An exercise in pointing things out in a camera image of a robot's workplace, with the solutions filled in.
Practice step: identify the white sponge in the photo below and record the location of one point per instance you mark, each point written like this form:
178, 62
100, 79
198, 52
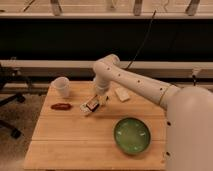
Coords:
122, 94

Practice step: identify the white paper cup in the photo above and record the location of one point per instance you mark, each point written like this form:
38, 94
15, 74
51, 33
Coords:
61, 85

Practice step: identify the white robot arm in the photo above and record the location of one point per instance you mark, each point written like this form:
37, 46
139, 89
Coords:
189, 113

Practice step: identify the black rectangular eraser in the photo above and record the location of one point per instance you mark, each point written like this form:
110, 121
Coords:
92, 105

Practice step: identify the red chili pepper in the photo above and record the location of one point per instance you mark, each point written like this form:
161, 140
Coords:
61, 106

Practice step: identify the white plastic bottle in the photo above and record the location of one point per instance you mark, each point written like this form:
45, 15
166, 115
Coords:
85, 109

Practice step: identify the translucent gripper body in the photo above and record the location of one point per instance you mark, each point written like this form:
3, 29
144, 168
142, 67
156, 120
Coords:
102, 99

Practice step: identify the black office chair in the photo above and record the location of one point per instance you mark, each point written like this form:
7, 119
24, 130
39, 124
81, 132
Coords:
14, 132

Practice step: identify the green bowl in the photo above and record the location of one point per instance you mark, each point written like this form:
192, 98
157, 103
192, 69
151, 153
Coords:
132, 136

